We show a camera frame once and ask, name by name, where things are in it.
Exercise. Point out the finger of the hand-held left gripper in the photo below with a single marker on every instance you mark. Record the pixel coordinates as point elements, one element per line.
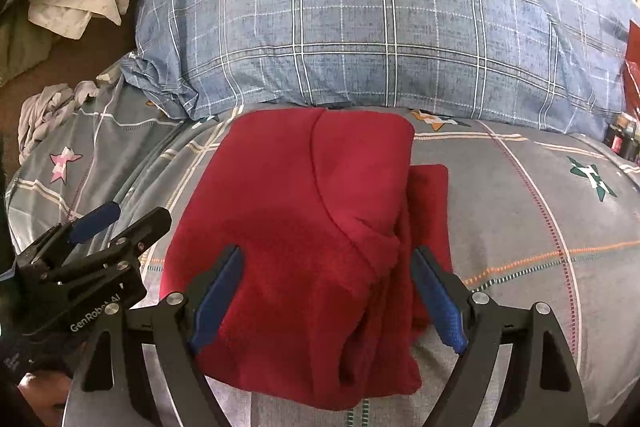
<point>95,219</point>
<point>145,224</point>

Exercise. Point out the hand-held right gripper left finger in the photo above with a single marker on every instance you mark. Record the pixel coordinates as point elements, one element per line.
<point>215,302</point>

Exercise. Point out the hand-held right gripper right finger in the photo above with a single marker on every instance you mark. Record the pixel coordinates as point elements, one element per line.
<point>442,302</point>

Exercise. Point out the red fleece garment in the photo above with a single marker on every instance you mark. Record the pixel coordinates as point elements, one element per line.
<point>300,227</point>

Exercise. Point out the person's left hand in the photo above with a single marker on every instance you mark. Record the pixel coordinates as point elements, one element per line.
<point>45,392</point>

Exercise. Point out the crumpled light grey cloth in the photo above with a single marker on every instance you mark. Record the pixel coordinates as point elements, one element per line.
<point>50,112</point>

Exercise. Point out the grey star-print bed sheet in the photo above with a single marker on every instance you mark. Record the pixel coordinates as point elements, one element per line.
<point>525,207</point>

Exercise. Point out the olive green cloth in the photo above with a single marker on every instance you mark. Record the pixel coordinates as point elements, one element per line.
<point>20,42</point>

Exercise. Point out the small dark bottles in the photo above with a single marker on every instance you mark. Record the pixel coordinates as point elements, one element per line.
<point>622,134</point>

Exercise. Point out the blue plaid pillow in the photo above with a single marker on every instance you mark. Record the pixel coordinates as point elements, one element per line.
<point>380,32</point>

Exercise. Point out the red packet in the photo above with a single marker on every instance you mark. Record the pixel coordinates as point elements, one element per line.
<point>633,57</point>

